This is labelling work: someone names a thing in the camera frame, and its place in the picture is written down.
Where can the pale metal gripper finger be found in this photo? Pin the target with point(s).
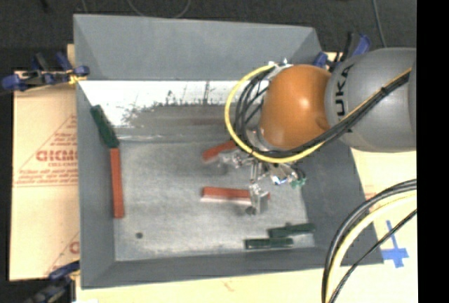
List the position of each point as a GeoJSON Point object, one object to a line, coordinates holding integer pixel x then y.
{"type": "Point", "coordinates": [260, 198]}
{"type": "Point", "coordinates": [229, 159]}

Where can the red-brown flat block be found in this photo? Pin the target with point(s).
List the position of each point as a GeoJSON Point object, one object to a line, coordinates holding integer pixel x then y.
{"type": "Point", "coordinates": [226, 193]}
{"type": "Point", "coordinates": [217, 151]}
{"type": "Point", "coordinates": [117, 186]}

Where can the dark green flat block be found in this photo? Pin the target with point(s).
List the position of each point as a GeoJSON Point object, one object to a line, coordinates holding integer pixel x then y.
{"type": "Point", "coordinates": [268, 243]}
{"type": "Point", "coordinates": [291, 229]}
{"type": "Point", "coordinates": [104, 126]}

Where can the grey metal bin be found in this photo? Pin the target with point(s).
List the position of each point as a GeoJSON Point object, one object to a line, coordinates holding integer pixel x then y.
{"type": "Point", "coordinates": [175, 217]}

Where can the brown cardboard board red print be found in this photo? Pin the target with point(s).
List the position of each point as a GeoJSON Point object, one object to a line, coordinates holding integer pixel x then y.
{"type": "Point", "coordinates": [42, 161]}

